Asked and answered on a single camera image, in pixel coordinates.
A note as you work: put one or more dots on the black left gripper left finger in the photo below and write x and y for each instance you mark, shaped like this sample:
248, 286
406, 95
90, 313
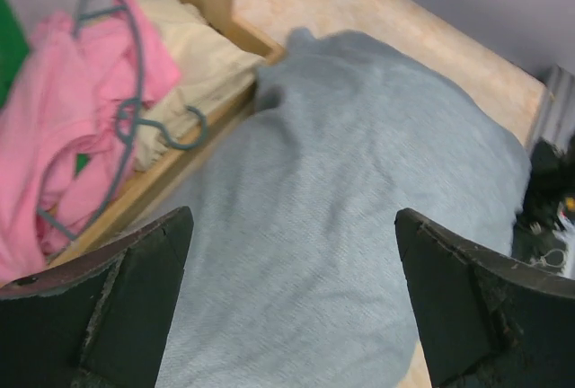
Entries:
99, 320

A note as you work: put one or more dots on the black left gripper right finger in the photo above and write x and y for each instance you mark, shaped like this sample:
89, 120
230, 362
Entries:
484, 319

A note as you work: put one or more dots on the grey-blue pillowcase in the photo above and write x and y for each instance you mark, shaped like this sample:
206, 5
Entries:
293, 278

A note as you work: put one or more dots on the pink shirt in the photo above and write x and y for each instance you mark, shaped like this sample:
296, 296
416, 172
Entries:
59, 149

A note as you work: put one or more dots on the cream cloth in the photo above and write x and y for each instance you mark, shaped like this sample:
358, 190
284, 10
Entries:
213, 69

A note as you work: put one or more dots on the green tank top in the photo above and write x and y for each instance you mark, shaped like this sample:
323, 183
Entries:
13, 48

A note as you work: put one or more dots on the wooden clothes rack frame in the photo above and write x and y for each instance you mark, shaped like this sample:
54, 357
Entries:
159, 168

